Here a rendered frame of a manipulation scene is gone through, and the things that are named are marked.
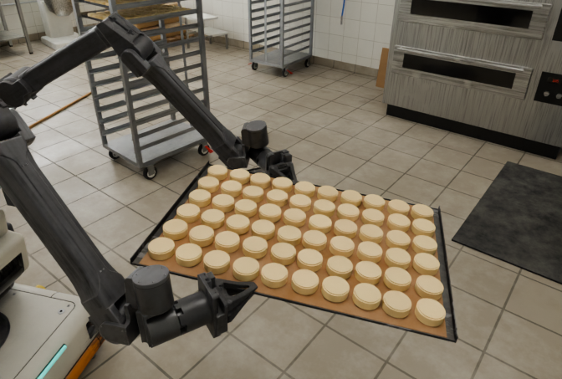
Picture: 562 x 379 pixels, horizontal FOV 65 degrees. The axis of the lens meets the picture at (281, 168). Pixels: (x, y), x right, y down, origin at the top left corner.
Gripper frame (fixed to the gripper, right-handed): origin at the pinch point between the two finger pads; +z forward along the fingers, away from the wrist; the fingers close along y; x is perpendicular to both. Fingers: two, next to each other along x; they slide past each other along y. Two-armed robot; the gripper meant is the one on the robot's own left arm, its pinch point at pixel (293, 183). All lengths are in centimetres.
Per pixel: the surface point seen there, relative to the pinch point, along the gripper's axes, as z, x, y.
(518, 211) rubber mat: -29, -194, 93
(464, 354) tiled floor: 22, -80, 95
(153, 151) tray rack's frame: -199, -19, 92
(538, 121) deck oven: -73, -274, 66
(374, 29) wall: -290, -302, 49
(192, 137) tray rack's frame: -205, -51, 91
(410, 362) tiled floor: 13, -57, 96
